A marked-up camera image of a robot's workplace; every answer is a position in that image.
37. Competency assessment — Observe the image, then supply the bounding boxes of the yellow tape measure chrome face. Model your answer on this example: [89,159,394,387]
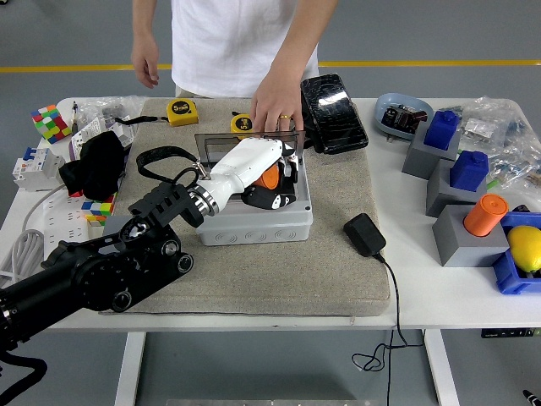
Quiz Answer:
[230,112,255,140]

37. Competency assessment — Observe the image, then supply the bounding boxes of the white circuit breaker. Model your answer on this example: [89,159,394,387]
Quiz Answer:
[11,145,67,191]

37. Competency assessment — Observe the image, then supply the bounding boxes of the clear bag of white parts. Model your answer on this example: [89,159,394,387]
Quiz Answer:
[458,116,498,143]

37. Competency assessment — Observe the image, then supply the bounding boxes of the grey-brown mat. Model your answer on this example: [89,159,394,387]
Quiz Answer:
[90,97,392,317]

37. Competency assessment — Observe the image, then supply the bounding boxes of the grey plastic junction box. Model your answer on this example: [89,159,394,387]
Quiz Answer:
[195,162,314,247]

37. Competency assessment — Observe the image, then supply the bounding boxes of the orange cylinder battery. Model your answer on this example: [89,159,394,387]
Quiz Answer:
[463,194,510,238]
[253,164,280,189]

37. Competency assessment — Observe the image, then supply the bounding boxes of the blue plastic bin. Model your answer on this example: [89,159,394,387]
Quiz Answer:
[491,211,541,295]

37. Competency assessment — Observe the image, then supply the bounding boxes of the blue block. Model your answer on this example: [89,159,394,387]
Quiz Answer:
[424,110,462,151]
[449,150,490,194]

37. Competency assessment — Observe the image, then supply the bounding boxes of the yellow lemon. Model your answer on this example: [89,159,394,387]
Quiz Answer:
[506,225,541,274]

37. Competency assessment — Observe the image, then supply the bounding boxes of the white printed packet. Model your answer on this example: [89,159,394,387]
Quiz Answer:
[68,116,107,162]

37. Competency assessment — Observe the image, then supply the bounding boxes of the small white breaker module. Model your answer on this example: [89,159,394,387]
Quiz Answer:
[113,123,136,147]

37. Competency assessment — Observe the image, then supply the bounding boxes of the black adapter cord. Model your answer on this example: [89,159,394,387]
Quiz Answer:
[352,251,426,406]

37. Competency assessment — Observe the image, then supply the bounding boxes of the blue-grey bowl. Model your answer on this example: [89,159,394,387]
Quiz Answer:
[374,92,435,143]

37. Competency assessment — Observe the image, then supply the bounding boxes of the glossy black case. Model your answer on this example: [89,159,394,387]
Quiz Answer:
[300,74,369,155]

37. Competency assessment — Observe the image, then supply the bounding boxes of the person's right hand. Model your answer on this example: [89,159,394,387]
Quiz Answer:
[129,33,161,89]

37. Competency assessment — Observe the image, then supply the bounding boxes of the white power strip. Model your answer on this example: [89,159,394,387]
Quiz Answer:
[41,192,92,259]

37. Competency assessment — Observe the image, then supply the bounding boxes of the grey holder block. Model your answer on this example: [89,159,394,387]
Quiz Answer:
[401,122,462,182]
[431,204,511,268]
[425,158,491,219]

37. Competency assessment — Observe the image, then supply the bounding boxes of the black cloth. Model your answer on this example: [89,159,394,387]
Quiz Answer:
[57,130,128,200]

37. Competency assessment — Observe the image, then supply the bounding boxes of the yellow tape measure with strap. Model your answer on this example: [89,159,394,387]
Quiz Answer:
[114,99,199,127]

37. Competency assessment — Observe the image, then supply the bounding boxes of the clear bags of small parts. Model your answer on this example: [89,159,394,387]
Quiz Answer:
[441,96,541,191]

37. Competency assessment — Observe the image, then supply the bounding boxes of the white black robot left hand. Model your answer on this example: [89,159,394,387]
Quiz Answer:
[198,137,300,211]

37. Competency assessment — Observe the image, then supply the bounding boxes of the person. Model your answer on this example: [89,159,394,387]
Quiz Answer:
[129,0,342,133]

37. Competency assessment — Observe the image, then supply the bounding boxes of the black power adapter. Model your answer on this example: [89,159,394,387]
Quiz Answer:
[342,212,388,258]

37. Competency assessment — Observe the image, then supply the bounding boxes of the smoky transparent box lid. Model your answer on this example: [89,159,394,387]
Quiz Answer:
[194,129,306,170]

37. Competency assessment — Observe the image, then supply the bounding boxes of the person's left hand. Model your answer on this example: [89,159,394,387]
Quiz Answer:
[249,74,305,133]

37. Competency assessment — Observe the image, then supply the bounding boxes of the white table leg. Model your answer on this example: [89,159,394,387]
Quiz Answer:
[424,329,460,406]
[113,331,147,406]

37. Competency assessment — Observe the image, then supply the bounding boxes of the colourful puzzle cube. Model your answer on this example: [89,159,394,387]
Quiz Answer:
[30,104,73,145]
[80,192,117,228]

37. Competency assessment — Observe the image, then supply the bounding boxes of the black table control panel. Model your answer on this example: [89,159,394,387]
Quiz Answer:
[480,327,541,339]

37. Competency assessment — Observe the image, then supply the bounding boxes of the clear bag of screws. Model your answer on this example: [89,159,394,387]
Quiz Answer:
[78,95,147,128]

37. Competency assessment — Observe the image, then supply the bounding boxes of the white power strip cable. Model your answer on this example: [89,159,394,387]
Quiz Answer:
[0,184,68,288]

